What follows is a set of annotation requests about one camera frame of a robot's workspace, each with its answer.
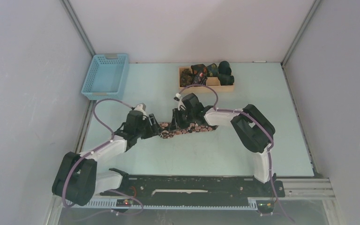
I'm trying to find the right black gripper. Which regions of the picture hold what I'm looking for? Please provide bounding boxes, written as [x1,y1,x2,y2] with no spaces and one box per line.
[169,107,195,131]

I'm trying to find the rose patterned necktie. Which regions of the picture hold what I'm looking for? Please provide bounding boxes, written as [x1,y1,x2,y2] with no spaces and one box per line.
[158,122,218,139]

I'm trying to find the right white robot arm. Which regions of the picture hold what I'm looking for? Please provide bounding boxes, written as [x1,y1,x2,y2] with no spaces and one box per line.
[170,93,275,196]

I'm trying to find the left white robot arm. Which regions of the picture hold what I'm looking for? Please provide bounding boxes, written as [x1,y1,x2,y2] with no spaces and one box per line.
[52,109,159,206]

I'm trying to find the rolled dark paisley tie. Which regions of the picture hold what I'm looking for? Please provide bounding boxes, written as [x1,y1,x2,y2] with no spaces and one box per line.
[180,68,194,87]

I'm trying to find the wooden tray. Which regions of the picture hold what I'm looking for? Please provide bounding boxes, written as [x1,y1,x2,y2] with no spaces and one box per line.
[178,67,235,95]

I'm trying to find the rolled red floral tie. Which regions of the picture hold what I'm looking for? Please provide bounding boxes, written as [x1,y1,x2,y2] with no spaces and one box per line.
[191,64,208,85]

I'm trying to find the rolled green patterned tie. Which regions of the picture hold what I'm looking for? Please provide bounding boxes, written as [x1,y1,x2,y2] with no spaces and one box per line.
[207,63,219,77]

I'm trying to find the blue plastic basket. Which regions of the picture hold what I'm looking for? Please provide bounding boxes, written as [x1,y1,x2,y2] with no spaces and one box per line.
[81,53,129,100]

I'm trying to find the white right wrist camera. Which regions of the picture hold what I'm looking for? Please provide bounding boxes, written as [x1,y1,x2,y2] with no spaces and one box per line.
[174,93,186,111]

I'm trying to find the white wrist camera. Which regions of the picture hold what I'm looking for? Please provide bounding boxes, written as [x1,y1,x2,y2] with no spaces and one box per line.
[174,93,186,111]
[133,103,147,117]

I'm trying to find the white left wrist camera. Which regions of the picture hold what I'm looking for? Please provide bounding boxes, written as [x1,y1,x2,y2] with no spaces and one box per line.
[133,103,147,117]

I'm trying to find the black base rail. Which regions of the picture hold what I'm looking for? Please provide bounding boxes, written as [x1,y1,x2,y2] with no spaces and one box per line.
[100,175,285,209]

